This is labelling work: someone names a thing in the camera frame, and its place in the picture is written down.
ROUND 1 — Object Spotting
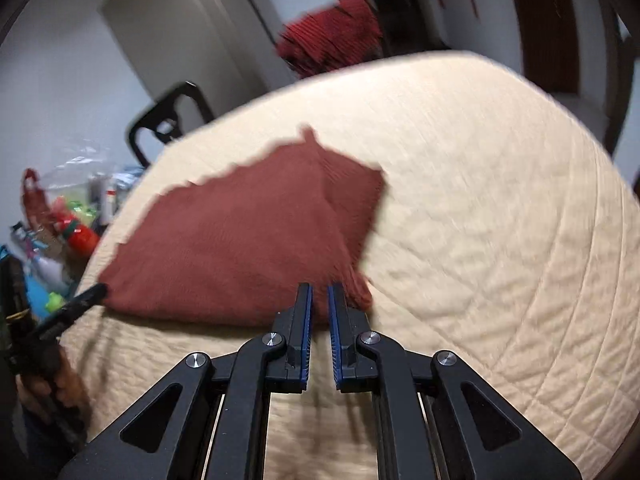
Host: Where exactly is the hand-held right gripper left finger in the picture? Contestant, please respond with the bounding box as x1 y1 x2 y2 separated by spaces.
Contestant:
57 282 314 480

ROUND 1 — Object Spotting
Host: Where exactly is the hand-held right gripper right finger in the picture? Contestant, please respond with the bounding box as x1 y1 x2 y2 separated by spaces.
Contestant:
327 282 583 480

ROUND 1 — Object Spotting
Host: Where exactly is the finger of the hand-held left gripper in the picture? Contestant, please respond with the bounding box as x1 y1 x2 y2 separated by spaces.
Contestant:
30 282 109 343

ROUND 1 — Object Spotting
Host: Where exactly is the rust brown knitted sweater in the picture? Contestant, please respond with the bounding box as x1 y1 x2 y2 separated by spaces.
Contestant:
99 127 388 328

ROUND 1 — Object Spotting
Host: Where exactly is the person's left hand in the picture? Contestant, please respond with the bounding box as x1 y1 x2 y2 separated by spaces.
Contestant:
17 347 92 428

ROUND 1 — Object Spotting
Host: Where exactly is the white plastic bottle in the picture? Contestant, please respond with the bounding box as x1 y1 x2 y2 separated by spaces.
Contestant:
30 254 72 293

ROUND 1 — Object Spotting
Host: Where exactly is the red and green container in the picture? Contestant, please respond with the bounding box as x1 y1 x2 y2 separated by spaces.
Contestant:
52 210 102 257

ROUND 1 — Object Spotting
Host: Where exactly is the red gift bag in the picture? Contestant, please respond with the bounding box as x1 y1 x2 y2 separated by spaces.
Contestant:
20 167 53 233

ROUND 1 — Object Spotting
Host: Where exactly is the clear plastic bag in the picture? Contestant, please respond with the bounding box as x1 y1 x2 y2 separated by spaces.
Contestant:
39 135 147 223

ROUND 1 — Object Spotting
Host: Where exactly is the cream quilted blanket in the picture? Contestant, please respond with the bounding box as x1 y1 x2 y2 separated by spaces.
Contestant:
60 50 640 480

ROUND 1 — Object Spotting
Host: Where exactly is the black dining chair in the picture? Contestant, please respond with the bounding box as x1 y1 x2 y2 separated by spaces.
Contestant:
126 81 217 167

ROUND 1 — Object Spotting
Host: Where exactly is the red checked cloth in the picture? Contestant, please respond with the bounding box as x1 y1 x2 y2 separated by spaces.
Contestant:
275 0 385 80

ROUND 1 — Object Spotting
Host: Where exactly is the grey tall cabinet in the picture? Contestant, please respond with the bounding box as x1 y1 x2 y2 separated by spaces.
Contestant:
100 0 283 111

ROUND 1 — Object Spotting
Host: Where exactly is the brown wooden door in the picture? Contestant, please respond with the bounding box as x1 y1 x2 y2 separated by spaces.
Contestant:
504 0 585 95

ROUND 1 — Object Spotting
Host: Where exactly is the dark wooden chair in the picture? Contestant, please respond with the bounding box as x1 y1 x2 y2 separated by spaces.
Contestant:
592 0 640 183

